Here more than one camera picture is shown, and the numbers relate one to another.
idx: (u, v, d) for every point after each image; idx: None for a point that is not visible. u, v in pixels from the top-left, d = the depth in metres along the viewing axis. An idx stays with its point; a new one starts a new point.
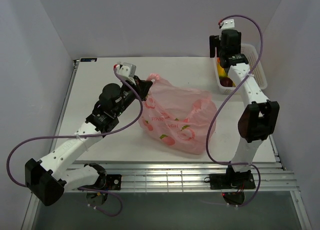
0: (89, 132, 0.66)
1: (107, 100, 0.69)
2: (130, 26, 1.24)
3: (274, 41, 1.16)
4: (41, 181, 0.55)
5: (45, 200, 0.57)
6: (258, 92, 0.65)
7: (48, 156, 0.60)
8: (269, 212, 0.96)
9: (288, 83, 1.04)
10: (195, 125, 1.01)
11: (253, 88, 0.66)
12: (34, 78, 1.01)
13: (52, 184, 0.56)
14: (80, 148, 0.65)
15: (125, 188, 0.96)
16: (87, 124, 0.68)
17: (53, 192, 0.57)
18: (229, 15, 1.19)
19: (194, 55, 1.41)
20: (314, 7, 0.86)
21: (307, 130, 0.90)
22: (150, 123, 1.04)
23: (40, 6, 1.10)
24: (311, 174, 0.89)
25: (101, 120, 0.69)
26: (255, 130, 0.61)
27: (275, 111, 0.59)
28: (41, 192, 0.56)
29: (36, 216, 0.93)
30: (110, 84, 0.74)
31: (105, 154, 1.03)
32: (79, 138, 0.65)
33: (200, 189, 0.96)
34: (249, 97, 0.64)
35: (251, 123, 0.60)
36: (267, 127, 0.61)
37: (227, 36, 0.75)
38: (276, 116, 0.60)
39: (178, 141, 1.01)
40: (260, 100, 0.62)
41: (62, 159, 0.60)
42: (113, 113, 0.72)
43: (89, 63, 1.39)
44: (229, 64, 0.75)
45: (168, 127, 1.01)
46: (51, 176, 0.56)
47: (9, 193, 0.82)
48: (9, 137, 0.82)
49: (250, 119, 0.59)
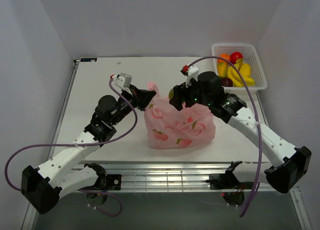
0: (87, 140, 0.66)
1: (102, 113, 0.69)
2: (130, 26, 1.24)
3: (274, 41, 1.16)
4: (37, 188, 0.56)
5: (40, 208, 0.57)
6: (281, 142, 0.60)
7: (46, 164, 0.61)
8: (269, 212, 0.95)
9: (288, 82, 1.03)
10: (199, 117, 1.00)
11: (272, 139, 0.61)
12: (34, 78, 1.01)
13: (50, 191, 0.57)
14: (78, 156, 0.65)
15: (125, 188, 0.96)
16: (86, 132, 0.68)
17: (49, 199, 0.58)
18: (229, 14, 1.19)
19: (194, 55, 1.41)
20: (314, 7, 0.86)
21: (307, 130, 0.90)
22: (164, 133, 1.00)
23: (40, 6, 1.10)
24: (311, 173, 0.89)
25: (100, 130, 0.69)
26: (293, 182, 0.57)
27: (306, 157, 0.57)
28: (37, 198, 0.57)
29: (36, 216, 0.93)
30: (105, 96, 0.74)
31: (106, 155, 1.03)
32: (77, 146, 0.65)
33: (200, 189, 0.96)
34: (275, 151, 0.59)
35: (291, 179, 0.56)
36: (303, 172, 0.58)
37: (210, 85, 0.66)
38: (308, 160, 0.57)
39: (194, 138, 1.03)
40: (289, 152, 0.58)
41: (59, 166, 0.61)
42: (110, 125, 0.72)
43: (89, 63, 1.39)
44: (227, 112, 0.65)
45: (181, 131, 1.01)
46: (48, 184, 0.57)
47: (9, 194, 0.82)
48: (9, 138, 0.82)
49: (291, 178, 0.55)
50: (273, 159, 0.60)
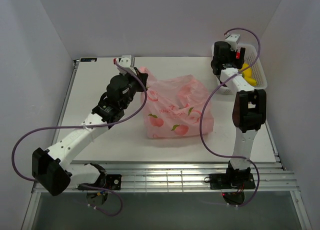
0: (96, 122, 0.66)
1: (115, 91, 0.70)
2: (130, 27, 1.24)
3: (274, 41, 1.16)
4: (49, 169, 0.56)
5: (52, 190, 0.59)
6: (245, 84, 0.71)
7: (55, 145, 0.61)
8: (268, 212, 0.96)
9: (289, 82, 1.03)
10: (196, 105, 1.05)
11: (240, 81, 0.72)
12: (34, 77, 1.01)
13: (61, 173, 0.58)
14: (87, 138, 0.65)
15: (125, 188, 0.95)
16: (93, 115, 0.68)
17: (60, 180, 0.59)
18: (229, 15, 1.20)
19: (194, 55, 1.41)
20: (314, 7, 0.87)
21: (307, 129, 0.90)
22: (159, 116, 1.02)
23: (40, 5, 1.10)
24: (311, 173, 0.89)
25: (107, 111, 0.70)
26: (248, 119, 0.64)
27: (263, 99, 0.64)
28: (48, 180, 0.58)
29: (36, 217, 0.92)
30: (117, 76, 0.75)
31: (106, 154, 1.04)
32: (85, 129, 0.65)
33: (200, 189, 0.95)
34: (238, 88, 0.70)
35: (243, 109, 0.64)
36: (258, 115, 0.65)
37: (218, 47, 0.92)
38: (265, 103, 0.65)
39: (191, 126, 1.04)
40: (249, 89, 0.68)
41: (69, 148, 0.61)
42: (118, 104, 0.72)
43: (89, 63, 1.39)
44: (219, 70, 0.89)
45: (177, 116, 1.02)
46: (59, 165, 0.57)
47: (8, 194, 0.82)
48: (9, 137, 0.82)
49: (242, 104, 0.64)
50: None
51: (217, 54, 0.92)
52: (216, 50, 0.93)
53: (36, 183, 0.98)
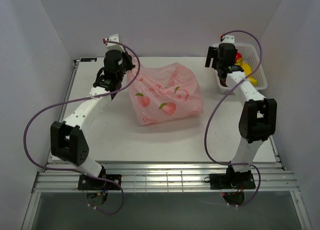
0: (100, 92, 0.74)
1: (112, 63, 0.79)
2: (130, 27, 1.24)
3: (274, 41, 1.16)
4: (71, 134, 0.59)
5: (75, 157, 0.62)
6: (254, 92, 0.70)
7: (71, 116, 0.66)
8: (269, 212, 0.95)
9: (289, 81, 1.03)
10: (183, 85, 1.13)
11: (248, 89, 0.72)
12: (34, 77, 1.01)
13: (82, 136, 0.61)
14: (96, 107, 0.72)
15: (125, 188, 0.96)
16: (95, 88, 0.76)
17: (82, 146, 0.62)
18: (229, 14, 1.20)
19: (194, 55, 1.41)
20: (314, 6, 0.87)
21: (307, 130, 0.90)
22: (145, 95, 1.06)
23: (40, 5, 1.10)
24: (311, 173, 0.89)
25: (108, 83, 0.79)
26: (257, 129, 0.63)
27: (272, 109, 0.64)
28: (72, 147, 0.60)
29: (36, 217, 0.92)
30: (109, 51, 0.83)
31: (105, 154, 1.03)
32: (93, 99, 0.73)
33: (200, 189, 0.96)
34: (246, 96, 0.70)
35: (252, 120, 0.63)
36: (268, 125, 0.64)
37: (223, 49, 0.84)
38: (274, 114, 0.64)
39: (179, 104, 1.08)
40: (258, 98, 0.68)
41: (84, 116, 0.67)
42: (116, 75, 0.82)
43: (89, 63, 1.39)
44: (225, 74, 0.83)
45: (164, 94, 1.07)
46: (80, 130, 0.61)
47: (8, 194, 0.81)
48: (9, 137, 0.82)
49: (251, 114, 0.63)
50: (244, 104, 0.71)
51: (222, 56, 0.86)
52: (220, 52, 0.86)
53: (36, 183, 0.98)
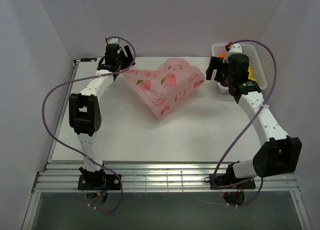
0: (106, 72, 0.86)
1: (111, 51, 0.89)
2: (130, 27, 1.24)
3: (274, 41, 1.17)
4: (89, 100, 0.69)
5: (93, 122, 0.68)
6: (275, 126, 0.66)
7: (85, 89, 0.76)
8: (269, 212, 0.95)
9: (288, 81, 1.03)
10: (174, 64, 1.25)
11: (268, 121, 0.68)
12: (34, 77, 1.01)
13: (97, 104, 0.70)
14: (103, 83, 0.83)
15: (125, 188, 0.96)
16: (100, 70, 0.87)
17: (97, 112, 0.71)
18: (229, 14, 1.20)
19: (194, 55, 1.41)
20: (314, 7, 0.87)
21: (306, 130, 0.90)
22: (145, 79, 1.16)
23: (40, 4, 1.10)
24: (311, 173, 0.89)
25: (109, 67, 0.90)
26: (275, 170, 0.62)
27: (295, 150, 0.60)
28: (89, 113, 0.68)
29: (35, 216, 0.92)
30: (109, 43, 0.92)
31: (105, 154, 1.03)
32: (101, 77, 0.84)
33: (200, 189, 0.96)
34: (267, 130, 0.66)
35: (272, 162, 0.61)
36: (288, 165, 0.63)
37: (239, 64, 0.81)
38: (296, 154, 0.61)
39: (176, 74, 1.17)
40: (279, 135, 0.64)
41: (95, 88, 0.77)
42: (115, 61, 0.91)
43: (89, 63, 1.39)
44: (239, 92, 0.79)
45: (159, 73, 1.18)
46: (95, 98, 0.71)
47: (8, 193, 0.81)
48: (9, 136, 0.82)
49: (270, 157, 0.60)
50: (262, 138, 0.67)
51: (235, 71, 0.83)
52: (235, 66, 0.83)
53: (36, 183, 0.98)
